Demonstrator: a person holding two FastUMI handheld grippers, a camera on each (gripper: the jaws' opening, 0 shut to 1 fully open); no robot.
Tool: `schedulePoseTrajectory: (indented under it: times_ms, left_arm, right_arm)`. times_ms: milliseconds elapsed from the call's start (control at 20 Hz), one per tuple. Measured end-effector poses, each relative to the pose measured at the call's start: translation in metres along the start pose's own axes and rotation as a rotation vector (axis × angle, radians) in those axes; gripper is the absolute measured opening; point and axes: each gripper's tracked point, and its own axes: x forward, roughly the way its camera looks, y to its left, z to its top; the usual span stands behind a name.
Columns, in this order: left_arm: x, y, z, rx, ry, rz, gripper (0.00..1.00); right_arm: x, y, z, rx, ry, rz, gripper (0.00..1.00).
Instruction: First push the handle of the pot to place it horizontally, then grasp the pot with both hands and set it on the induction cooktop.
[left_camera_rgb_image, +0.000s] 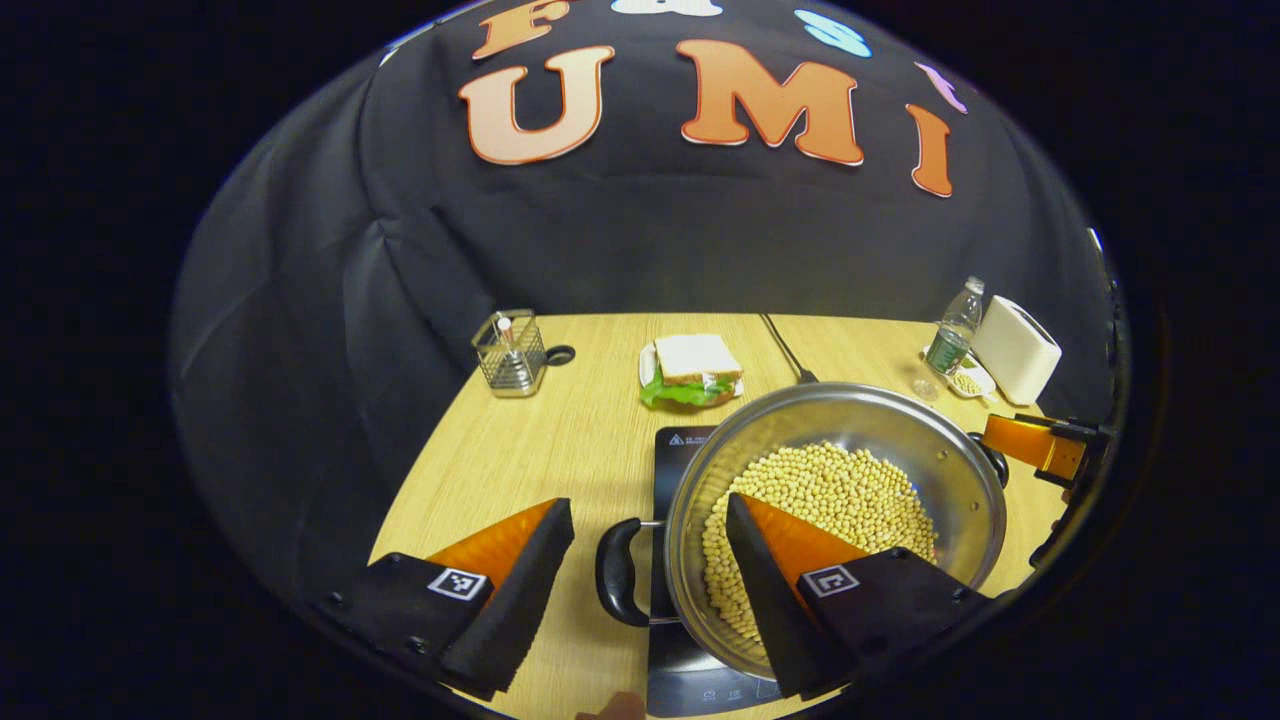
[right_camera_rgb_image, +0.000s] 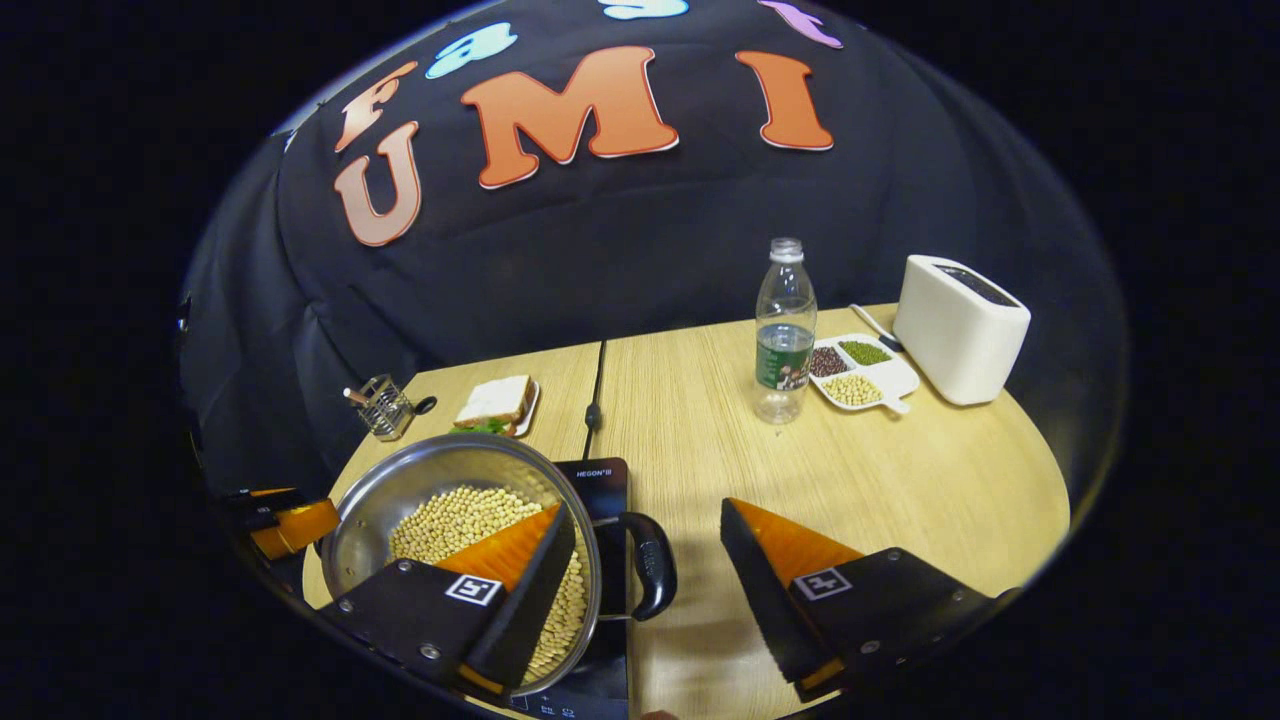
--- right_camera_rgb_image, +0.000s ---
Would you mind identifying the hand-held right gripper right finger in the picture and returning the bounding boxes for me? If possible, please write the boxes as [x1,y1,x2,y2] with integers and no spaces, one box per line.
[720,497,1021,704]

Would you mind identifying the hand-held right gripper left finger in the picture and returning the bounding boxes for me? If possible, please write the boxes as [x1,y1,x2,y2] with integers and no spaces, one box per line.
[318,502,578,699]

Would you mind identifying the pile of soybeans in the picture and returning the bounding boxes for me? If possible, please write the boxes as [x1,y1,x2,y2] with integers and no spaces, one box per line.
[388,485,591,686]

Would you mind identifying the stainless steel pot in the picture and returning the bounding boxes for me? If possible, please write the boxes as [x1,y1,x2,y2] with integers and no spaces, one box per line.
[320,432,679,699]

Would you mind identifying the black induction cooktop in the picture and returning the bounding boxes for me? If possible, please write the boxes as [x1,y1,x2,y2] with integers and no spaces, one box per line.
[505,457,631,720]

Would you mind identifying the small white plate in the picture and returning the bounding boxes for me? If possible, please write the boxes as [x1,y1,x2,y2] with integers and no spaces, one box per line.
[455,378,543,438]

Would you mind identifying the small heap of soybeans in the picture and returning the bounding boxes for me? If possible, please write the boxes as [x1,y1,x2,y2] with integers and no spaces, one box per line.
[820,373,885,407]

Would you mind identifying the clear plastic water bottle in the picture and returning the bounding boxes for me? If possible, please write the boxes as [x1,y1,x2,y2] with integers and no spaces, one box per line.
[753,237,818,425]

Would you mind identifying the white divided dish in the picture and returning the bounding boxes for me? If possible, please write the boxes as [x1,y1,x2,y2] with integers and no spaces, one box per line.
[808,333,921,416]

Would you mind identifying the white toaster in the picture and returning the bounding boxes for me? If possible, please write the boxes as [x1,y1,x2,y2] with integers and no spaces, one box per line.
[892,254,1032,406]

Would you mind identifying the white toaster power cord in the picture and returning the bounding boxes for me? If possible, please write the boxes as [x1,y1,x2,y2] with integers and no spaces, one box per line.
[848,303,904,353]

